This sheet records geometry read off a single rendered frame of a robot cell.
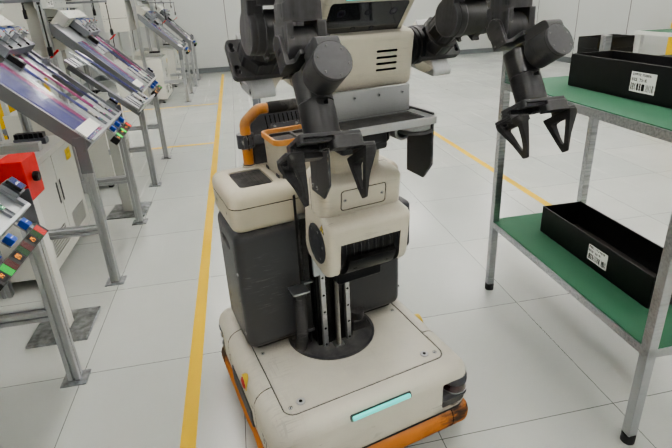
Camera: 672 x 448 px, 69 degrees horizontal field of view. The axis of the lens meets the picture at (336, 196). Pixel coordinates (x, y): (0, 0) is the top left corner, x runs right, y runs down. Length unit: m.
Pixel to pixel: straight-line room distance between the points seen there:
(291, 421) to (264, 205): 0.57
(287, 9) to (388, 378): 1.06
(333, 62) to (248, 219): 0.76
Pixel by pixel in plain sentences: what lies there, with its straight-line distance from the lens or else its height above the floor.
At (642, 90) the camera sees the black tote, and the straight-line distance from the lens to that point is 1.77.
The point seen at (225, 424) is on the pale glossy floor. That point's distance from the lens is 1.82.
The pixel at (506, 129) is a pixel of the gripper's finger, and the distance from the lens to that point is 0.97.
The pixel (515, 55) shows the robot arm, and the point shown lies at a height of 1.17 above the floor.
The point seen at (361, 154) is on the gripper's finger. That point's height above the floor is 1.06.
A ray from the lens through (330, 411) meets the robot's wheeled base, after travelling 1.41.
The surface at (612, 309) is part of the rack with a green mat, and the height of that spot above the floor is 0.35.
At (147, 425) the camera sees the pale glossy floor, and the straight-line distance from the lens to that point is 1.90.
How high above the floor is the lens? 1.29
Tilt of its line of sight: 22 degrees down
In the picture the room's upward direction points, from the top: 3 degrees counter-clockwise
